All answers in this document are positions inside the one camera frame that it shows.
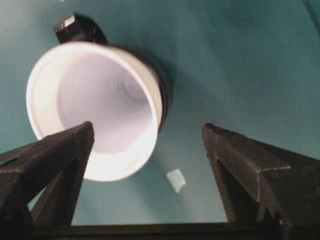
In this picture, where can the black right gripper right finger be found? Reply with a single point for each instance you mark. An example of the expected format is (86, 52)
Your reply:
(262, 183)

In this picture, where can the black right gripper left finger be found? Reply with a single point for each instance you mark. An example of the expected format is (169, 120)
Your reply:
(40, 182)

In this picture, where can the white paper cup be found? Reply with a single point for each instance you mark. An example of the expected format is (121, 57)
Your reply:
(108, 86)

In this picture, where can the black cup holder with handle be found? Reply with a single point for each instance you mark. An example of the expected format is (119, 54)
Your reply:
(80, 28)

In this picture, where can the middle tape marker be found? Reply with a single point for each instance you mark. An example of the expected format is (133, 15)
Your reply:
(176, 179)

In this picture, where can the teal table cloth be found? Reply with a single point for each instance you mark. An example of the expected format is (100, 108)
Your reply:
(250, 66)

